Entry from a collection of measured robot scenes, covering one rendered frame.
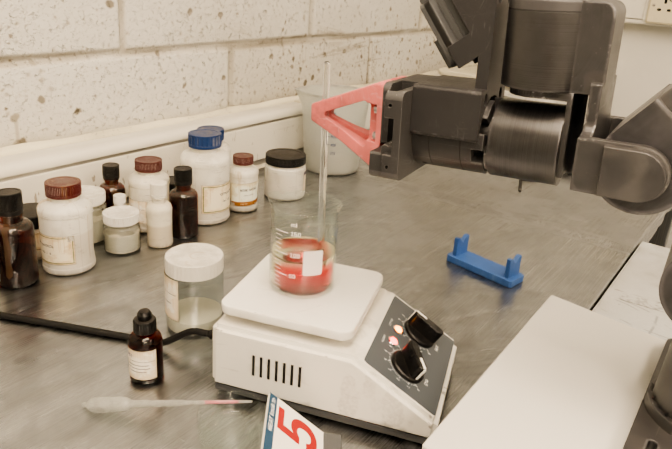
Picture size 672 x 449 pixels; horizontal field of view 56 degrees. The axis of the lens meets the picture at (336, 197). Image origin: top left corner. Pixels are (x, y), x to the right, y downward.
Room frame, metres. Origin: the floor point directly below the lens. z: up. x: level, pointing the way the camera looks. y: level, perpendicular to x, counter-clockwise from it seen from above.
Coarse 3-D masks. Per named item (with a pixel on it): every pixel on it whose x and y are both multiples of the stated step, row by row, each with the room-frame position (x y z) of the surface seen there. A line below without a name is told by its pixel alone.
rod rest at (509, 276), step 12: (456, 240) 0.77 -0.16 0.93; (468, 240) 0.79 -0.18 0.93; (456, 252) 0.77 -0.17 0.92; (468, 252) 0.78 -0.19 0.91; (456, 264) 0.76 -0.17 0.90; (468, 264) 0.75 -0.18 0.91; (480, 264) 0.75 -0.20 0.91; (492, 264) 0.75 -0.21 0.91; (516, 264) 0.72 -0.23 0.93; (492, 276) 0.72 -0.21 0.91; (504, 276) 0.71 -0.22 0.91; (516, 276) 0.72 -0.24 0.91
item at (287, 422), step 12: (288, 408) 0.41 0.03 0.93; (276, 420) 0.39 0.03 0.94; (288, 420) 0.40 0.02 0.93; (300, 420) 0.41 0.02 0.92; (276, 432) 0.38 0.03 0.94; (288, 432) 0.39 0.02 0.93; (300, 432) 0.40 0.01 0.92; (312, 432) 0.41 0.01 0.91; (276, 444) 0.37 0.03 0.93; (288, 444) 0.37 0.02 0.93; (300, 444) 0.38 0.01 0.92; (312, 444) 0.39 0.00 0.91
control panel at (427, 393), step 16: (400, 304) 0.53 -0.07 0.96; (384, 320) 0.50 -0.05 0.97; (400, 320) 0.51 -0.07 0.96; (384, 336) 0.47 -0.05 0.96; (400, 336) 0.49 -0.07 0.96; (368, 352) 0.44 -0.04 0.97; (384, 352) 0.45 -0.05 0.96; (432, 352) 0.49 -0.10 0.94; (448, 352) 0.50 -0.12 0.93; (384, 368) 0.44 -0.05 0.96; (432, 368) 0.47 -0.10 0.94; (400, 384) 0.43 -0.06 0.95; (416, 384) 0.44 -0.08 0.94; (432, 384) 0.45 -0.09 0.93; (416, 400) 0.42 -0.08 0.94; (432, 400) 0.43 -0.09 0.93
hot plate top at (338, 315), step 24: (264, 264) 0.55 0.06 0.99; (336, 264) 0.56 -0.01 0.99; (240, 288) 0.50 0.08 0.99; (264, 288) 0.50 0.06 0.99; (336, 288) 0.51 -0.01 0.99; (360, 288) 0.51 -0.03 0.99; (240, 312) 0.46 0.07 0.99; (264, 312) 0.46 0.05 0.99; (288, 312) 0.46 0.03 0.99; (312, 312) 0.46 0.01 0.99; (336, 312) 0.47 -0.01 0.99; (360, 312) 0.47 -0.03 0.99; (336, 336) 0.44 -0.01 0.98
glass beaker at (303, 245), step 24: (288, 192) 0.54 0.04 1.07; (312, 192) 0.54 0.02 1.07; (288, 216) 0.48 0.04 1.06; (312, 216) 0.48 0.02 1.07; (336, 216) 0.50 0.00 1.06; (288, 240) 0.48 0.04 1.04; (312, 240) 0.48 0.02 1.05; (336, 240) 0.50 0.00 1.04; (288, 264) 0.48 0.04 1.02; (312, 264) 0.48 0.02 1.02; (288, 288) 0.48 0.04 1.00; (312, 288) 0.48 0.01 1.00
